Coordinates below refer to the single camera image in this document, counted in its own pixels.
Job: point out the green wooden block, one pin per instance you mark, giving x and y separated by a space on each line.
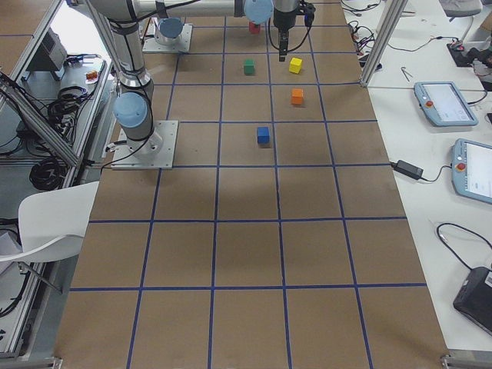
249 66

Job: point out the brown paper table mat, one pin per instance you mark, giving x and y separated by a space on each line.
293 254

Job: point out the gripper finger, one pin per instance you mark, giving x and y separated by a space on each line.
282 45

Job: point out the far teach pendant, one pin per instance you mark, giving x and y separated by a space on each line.
443 104

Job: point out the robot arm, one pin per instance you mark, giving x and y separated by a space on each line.
137 28
168 31

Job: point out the blue wooden block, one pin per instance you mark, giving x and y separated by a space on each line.
263 135

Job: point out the black power adapter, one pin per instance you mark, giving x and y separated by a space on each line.
407 169

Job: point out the allen key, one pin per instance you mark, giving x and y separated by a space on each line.
406 74

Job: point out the near teach pendant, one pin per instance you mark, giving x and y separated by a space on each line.
471 169

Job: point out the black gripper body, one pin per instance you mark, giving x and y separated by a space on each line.
282 18

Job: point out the white chair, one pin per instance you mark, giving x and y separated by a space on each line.
52 225

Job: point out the aluminium frame post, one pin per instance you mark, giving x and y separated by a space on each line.
386 26

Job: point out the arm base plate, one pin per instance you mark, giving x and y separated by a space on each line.
155 42
157 152

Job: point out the yellow wooden block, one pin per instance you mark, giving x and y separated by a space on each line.
295 65

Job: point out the red wooden block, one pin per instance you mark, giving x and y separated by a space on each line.
254 28

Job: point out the orange wooden block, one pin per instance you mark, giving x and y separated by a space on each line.
297 96

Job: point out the teach pendant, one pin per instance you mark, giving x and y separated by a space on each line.
471 169
443 104

